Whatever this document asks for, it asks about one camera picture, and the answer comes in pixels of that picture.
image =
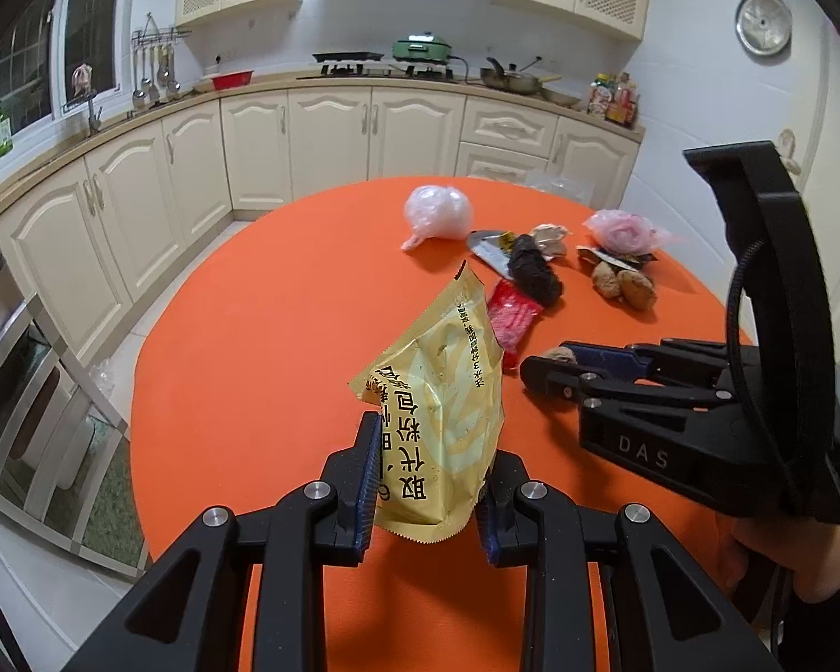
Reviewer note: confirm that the green electric pot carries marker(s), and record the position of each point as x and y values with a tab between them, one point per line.
423	47

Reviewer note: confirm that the gas stove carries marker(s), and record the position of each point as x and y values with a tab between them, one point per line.
378	71

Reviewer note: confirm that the person's right hand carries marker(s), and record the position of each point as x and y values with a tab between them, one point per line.
798	553

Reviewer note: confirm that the window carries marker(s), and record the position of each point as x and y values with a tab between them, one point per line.
91	14

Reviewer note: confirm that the black griddle pan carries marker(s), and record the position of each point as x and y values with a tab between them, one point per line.
348	56

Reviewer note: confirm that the silver grey wrapper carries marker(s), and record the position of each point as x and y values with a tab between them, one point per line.
486	248

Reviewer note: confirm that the metal wok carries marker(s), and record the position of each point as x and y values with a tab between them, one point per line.
514	78

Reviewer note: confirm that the beige crumpled paper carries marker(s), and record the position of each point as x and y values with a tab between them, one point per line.
549	234

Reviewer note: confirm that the orange round table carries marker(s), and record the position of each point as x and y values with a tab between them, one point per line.
252	364

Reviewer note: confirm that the cream base cabinets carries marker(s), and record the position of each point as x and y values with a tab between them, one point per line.
252	147

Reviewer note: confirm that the silver framed glass door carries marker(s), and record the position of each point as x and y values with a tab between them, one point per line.
35	399

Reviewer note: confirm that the pink rag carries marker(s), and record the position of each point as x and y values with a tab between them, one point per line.
80	78

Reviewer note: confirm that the clear plastic bag red print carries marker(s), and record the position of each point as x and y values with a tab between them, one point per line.
626	232

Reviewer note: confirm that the white knotted plastic bag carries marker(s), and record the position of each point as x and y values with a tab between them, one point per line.
437	213

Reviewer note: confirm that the white door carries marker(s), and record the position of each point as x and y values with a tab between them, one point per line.
836	119

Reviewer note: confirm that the red wrapper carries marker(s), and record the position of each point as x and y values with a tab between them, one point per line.
511	315

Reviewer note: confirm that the green bottle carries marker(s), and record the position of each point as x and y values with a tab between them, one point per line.
1	136

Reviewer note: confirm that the red basin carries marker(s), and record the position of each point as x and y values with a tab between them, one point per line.
232	80

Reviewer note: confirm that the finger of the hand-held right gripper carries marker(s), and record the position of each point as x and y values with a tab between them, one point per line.
605	358
553	378

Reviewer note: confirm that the pale yellow snack packet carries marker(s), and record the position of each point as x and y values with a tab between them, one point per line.
448	399

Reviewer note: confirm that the metal faucet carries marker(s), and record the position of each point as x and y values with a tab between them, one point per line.
94	115

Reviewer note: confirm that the utensil rack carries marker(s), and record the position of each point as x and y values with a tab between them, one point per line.
157	70

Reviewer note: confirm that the cluster of condiment bottles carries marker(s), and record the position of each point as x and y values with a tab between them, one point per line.
612	101

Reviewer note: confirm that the black plastic bag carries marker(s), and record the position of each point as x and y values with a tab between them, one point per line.
535	269

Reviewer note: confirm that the green floor mat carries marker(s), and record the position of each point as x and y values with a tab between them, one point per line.
108	497

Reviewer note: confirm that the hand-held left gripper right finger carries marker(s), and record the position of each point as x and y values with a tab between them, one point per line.
486	532

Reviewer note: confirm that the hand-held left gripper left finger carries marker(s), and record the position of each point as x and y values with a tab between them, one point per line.
371	476

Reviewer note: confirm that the dark gold wrapper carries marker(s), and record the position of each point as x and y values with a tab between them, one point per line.
588	255

